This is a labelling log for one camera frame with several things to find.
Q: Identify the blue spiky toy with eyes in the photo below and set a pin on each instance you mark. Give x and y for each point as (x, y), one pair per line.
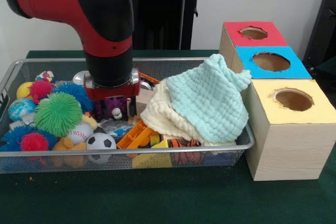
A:
(76, 91)

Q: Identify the purple spiky ball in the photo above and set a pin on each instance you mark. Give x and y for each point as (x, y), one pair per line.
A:
(115, 103)

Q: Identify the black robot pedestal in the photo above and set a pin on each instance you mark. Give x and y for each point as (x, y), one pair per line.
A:
(162, 11)

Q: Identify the small baseball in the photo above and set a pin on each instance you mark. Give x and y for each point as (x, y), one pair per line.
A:
(80, 133)

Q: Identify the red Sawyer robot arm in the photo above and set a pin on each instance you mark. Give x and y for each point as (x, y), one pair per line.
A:
(92, 11)

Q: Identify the black chair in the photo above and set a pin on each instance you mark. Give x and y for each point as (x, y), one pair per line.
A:
(324, 19)

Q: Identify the orange toy brick with pegs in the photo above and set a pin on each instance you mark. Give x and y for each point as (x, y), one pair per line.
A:
(134, 137)

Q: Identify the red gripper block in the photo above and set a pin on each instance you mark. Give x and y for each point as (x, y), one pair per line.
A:
(113, 92)

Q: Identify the orange plush toy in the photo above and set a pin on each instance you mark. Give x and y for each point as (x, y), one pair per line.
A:
(68, 144)

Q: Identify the dark green table cloth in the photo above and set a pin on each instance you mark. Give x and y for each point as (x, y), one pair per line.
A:
(157, 197)

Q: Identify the mint waffle cloth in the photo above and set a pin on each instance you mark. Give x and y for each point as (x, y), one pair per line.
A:
(210, 103)

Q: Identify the cream waffle cloth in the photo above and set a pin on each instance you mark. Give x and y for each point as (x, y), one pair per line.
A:
(162, 116)

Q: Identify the small soccer ball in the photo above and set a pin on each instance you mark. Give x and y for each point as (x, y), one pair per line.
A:
(101, 142)

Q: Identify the wooden box with three holes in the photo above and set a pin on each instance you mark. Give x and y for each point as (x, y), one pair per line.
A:
(288, 150)

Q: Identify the globe print ball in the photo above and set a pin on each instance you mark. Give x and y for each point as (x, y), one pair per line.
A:
(22, 109)

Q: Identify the green spiky ball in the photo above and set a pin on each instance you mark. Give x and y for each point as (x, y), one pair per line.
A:
(57, 115)

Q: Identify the crushed clear plastic bottle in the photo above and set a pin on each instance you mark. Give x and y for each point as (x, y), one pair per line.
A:
(118, 129)

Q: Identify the blue spiky ball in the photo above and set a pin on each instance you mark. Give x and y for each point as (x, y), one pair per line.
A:
(11, 137)

